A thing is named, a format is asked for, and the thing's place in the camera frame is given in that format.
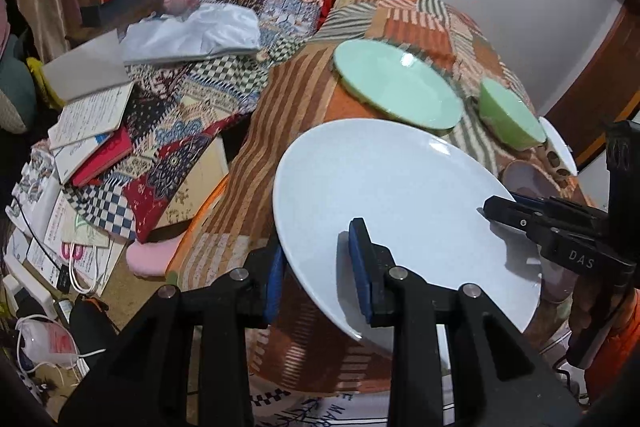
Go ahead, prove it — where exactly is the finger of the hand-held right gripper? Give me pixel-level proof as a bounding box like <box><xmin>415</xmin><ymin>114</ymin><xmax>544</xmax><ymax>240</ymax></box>
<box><xmin>483</xmin><ymin>196</ymin><xmax>633</xmax><ymax>279</ymax></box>
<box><xmin>512</xmin><ymin>191</ymin><xmax>610</xmax><ymax>228</ymax></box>

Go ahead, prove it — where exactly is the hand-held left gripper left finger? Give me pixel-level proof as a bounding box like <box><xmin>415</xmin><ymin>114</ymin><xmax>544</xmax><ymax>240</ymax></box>
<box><xmin>59</xmin><ymin>241</ymin><xmax>288</xmax><ymax>427</ymax></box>

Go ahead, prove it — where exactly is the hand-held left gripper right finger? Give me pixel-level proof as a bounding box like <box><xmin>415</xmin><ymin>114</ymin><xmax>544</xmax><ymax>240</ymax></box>
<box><xmin>348</xmin><ymin>218</ymin><xmax>583</xmax><ymax>427</ymax></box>

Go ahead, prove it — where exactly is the white bowl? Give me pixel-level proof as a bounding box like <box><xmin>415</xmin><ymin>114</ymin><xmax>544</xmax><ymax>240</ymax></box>
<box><xmin>537</xmin><ymin>117</ymin><xmax>579</xmax><ymax>178</ymax></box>

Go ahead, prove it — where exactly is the large white plate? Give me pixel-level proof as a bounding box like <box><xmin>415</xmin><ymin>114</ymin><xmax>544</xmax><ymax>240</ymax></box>
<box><xmin>273</xmin><ymin>118</ymin><xmax>543</xmax><ymax>354</ymax></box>

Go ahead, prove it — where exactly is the green bowl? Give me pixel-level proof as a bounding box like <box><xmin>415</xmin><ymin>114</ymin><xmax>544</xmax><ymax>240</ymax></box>
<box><xmin>478</xmin><ymin>78</ymin><xmax>549</xmax><ymax>152</ymax></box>

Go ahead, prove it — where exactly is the mint green plate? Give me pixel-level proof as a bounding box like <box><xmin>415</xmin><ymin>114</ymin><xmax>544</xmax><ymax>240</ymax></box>
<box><xmin>332</xmin><ymin>39</ymin><xmax>466</xmax><ymax>131</ymax></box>

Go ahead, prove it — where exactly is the person's right forearm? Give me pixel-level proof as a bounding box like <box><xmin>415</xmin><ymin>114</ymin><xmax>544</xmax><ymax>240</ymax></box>
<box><xmin>585</xmin><ymin>289</ymin><xmax>640</xmax><ymax>408</ymax></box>

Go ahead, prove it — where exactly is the person's right hand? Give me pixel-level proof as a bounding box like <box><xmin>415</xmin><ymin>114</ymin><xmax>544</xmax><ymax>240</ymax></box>
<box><xmin>570</xmin><ymin>276</ymin><xmax>608</xmax><ymax>339</ymax></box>

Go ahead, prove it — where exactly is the wooden door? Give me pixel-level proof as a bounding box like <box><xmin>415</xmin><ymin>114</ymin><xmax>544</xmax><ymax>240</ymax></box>
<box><xmin>542</xmin><ymin>0</ymin><xmax>640</xmax><ymax>168</ymax></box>

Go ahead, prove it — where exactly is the cream floral board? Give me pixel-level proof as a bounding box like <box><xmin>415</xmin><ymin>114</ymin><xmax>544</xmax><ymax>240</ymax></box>
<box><xmin>162</xmin><ymin>139</ymin><xmax>231</xmax><ymax>228</ymax></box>

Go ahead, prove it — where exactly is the pink slipper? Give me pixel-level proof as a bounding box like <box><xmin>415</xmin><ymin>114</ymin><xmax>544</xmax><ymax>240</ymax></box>
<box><xmin>125</xmin><ymin>234</ymin><xmax>186</xmax><ymax>278</ymax></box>

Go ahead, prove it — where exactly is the white printed sheet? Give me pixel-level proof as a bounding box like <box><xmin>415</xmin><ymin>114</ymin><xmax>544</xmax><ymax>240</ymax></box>
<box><xmin>247</xmin><ymin>379</ymin><xmax>451</xmax><ymax>427</ymax></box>

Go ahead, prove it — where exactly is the orange striped patchwork blanket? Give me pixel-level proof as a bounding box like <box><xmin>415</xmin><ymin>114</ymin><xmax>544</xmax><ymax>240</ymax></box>
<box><xmin>167</xmin><ymin>0</ymin><xmax>596</xmax><ymax>408</ymax></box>

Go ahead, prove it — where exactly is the black pouch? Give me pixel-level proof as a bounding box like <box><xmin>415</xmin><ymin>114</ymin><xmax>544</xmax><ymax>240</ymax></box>
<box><xmin>70</xmin><ymin>297</ymin><xmax>121</xmax><ymax>343</ymax></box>

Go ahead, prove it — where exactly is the checkered patchwork quilt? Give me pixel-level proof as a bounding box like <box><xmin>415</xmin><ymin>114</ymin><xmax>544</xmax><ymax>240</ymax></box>
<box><xmin>62</xmin><ymin>0</ymin><xmax>333</xmax><ymax>243</ymax></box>

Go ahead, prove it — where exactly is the white paper bag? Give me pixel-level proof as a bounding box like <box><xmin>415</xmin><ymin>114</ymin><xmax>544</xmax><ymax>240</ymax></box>
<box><xmin>42</xmin><ymin>197</ymin><xmax>128</xmax><ymax>295</ymax></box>

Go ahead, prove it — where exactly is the red book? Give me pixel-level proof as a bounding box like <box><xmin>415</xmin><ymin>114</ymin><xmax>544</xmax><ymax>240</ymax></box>
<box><xmin>71</xmin><ymin>127</ymin><xmax>134</xmax><ymax>188</ymax></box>

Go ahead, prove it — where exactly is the white book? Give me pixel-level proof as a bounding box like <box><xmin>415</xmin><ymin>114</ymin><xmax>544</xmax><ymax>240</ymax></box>
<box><xmin>52</xmin><ymin>132</ymin><xmax>113</xmax><ymax>185</ymax></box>

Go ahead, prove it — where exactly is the white plastic bag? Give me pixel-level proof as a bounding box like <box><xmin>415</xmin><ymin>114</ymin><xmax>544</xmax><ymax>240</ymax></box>
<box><xmin>15</xmin><ymin>314</ymin><xmax>81</xmax><ymax>375</ymax></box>

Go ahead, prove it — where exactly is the white power strip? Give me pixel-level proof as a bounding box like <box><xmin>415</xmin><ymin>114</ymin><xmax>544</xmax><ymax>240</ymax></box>
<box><xmin>2</xmin><ymin>274</ymin><xmax>56</xmax><ymax>323</ymax></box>

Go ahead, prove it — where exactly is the open notebook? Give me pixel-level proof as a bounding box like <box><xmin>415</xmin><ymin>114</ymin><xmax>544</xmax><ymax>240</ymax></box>
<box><xmin>48</xmin><ymin>82</ymin><xmax>135</xmax><ymax>151</ymax></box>

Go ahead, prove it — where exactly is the white floral cloth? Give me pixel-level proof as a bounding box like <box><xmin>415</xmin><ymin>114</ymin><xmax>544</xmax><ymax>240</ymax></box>
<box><xmin>5</xmin><ymin>147</ymin><xmax>66</xmax><ymax>238</ymax></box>

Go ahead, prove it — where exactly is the dark grey box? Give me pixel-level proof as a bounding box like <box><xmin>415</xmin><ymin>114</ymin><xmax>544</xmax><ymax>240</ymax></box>
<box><xmin>80</xmin><ymin>0</ymin><xmax>166</xmax><ymax>28</ymax></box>

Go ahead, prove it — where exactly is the teal cushion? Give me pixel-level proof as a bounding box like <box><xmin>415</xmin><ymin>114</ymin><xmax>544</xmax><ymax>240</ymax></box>
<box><xmin>0</xmin><ymin>32</ymin><xmax>38</xmax><ymax>132</ymax></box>

